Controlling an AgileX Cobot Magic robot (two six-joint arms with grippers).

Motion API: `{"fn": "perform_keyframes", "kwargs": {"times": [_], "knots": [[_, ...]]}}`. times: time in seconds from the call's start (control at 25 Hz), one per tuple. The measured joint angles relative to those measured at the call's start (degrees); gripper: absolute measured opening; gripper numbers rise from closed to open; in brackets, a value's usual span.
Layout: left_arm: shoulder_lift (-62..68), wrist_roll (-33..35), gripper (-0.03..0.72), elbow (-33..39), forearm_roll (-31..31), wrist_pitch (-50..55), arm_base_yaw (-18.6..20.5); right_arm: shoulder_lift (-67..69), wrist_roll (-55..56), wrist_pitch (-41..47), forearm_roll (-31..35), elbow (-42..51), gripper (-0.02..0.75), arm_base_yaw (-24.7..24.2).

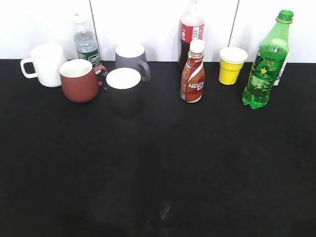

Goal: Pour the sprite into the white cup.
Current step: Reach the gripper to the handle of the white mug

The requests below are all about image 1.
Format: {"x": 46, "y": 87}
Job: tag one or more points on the white ceramic mug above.
{"x": 46, "y": 60}

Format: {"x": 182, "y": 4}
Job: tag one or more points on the green soda bottle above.
{"x": 270, "y": 58}

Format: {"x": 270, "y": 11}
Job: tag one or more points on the yellow paper cup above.
{"x": 232, "y": 61}

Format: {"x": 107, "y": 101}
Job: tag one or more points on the cola bottle red label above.
{"x": 191, "y": 28}

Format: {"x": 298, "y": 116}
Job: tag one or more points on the black ceramic mug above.
{"x": 125, "y": 91}

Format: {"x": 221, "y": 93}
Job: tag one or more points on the brown Nescafe coffee bottle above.
{"x": 193, "y": 75}

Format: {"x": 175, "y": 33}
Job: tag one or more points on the grey ceramic mug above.
{"x": 133, "y": 55}

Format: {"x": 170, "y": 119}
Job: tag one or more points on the dark red ceramic mug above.
{"x": 79, "y": 80}

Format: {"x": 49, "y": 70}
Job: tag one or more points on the clear water bottle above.
{"x": 85, "y": 40}

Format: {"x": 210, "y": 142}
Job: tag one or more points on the white carton behind bottle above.
{"x": 281, "y": 71}

